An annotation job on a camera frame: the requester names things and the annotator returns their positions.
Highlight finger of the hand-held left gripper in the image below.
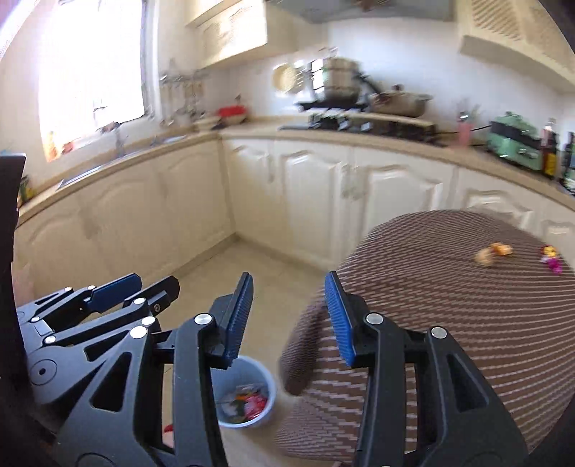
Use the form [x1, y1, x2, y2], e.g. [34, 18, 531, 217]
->
[44, 275, 181, 348]
[17, 273, 143, 325]

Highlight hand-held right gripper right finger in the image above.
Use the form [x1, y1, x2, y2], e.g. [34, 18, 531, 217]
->
[324, 270, 530, 467]

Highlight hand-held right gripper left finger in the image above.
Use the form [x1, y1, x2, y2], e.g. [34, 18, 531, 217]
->
[54, 272, 255, 467]

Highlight pale blue waste bin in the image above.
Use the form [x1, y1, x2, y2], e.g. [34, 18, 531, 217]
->
[210, 354, 278, 430]

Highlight heap of mixed wrappers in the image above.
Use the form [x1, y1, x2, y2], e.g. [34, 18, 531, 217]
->
[222, 383, 270, 424]

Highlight black upright panel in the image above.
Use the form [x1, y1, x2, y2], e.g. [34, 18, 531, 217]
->
[0, 153, 28, 392]

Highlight cream kitchen base cabinets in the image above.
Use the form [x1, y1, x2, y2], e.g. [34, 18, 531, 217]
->
[13, 134, 575, 295]

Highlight metal sink faucet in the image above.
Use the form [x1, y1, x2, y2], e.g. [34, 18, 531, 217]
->
[101, 120, 131, 158]

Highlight beige kitchen countertop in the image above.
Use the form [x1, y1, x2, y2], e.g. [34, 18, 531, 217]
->
[15, 114, 575, 225]

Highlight black gas stove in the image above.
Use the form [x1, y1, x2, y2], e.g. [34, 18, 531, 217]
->
[277, 109, 446, 145]

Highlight red kitchen item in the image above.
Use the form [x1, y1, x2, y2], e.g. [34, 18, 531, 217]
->
[217, 105, 249, 125]

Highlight hanging utensil rack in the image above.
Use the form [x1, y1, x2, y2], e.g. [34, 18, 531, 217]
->
[158, 71, 213, 127]

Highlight steel pan with lid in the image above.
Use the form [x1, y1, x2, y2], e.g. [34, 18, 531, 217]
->
[369, 87, 433, 118]

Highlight pink utensil holder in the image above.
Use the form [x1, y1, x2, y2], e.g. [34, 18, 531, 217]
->
[456, 105, 475, 147]

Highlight bright kitchen window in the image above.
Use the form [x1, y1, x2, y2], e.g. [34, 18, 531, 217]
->
[37, 0, 147, 163]

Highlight round woven trivet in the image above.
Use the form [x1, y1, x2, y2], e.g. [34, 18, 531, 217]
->
[271, 62, 300, 93]

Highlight green electric cooker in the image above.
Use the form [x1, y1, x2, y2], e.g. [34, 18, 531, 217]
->
[486, 114, 543, 172]

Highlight dark soy sauce bottle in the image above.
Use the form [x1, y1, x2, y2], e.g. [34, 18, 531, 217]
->
[541, 118, 558, 179]

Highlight dark glass bottle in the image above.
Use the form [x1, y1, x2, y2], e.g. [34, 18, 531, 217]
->
[561, 131, 575, 190]

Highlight grey range hood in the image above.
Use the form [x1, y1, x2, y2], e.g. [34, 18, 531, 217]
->
[264, 0, 455, 24]

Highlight cream lattice wall cabinet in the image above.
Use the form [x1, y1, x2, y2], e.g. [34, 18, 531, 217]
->
[457, 0, 575, 93]

